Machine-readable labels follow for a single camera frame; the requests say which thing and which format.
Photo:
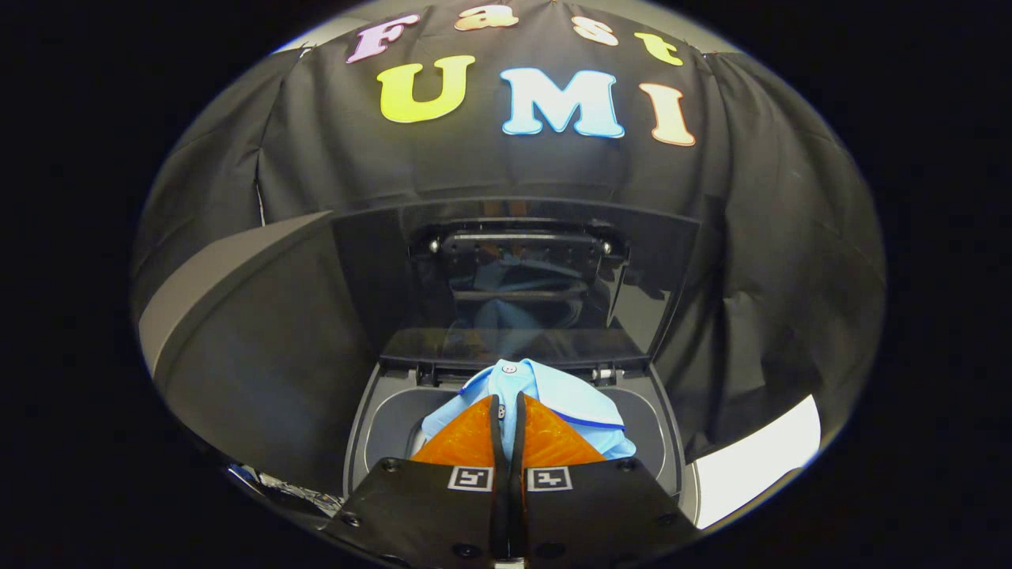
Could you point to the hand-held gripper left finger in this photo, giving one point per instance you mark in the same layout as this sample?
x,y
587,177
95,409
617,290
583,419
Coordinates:
x,y
427,506

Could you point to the white board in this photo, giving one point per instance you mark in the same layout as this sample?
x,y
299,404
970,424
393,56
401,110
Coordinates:
x,y
751,466

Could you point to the dark glass washing machine lid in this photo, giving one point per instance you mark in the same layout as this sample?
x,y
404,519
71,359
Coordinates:
x,y
379,284

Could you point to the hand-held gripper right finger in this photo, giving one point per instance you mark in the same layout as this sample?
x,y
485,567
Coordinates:
x,y
601,506

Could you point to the light blue polo shirt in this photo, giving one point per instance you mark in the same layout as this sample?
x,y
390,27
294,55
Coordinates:
x,y
561,395

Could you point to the black backdrop cloth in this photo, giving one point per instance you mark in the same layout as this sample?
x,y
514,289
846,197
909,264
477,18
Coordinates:
x,y
791,237

